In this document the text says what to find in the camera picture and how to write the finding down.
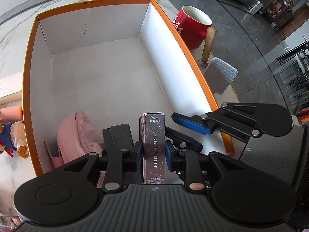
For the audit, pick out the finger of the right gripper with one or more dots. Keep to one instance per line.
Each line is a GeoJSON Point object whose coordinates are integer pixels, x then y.
{"type": "Point", "coordinates": [182, 141]}
{"type": "Point", "coordinates": [207, 123]}

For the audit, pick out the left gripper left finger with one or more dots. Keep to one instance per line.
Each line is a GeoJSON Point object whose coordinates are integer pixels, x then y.
{"type": "Point", "coordinates": [123, 161]}

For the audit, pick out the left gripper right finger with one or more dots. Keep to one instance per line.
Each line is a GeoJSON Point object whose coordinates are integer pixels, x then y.
{"type": "Point", "coordinates": [186, 162]}

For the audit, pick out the photo card box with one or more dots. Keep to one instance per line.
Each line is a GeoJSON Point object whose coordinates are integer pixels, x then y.
{"type": "Point", "coordinates": [152, 135]}

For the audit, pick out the pink mini backpack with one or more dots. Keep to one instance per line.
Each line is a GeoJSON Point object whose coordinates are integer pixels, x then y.
{"type": "Point", "coordinates": [76, 137]}

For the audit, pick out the pink wallet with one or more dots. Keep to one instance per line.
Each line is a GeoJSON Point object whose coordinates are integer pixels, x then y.
{"type": "Point", "coordinates": [54, 151]}

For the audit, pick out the dog plush toy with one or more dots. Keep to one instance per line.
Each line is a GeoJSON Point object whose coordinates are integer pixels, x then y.
{"type": "Point", "coordinates": [13, 139]}

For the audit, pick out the pink cylinder case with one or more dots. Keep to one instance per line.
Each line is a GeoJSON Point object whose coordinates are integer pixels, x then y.
{"type": "Point", "coordinates": [11, 114]}

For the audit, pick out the white box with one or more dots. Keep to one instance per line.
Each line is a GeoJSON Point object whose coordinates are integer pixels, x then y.
{"type": "Point", "coordinates": [11, 84]}

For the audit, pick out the red mug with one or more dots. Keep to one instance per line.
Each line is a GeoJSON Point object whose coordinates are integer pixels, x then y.
{"type": "Point", "coordinates": [195, 27]}

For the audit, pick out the orange cardboard box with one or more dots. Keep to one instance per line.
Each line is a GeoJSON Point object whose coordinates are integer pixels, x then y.
{"type": "Point", "coordinates": [111, 59]}

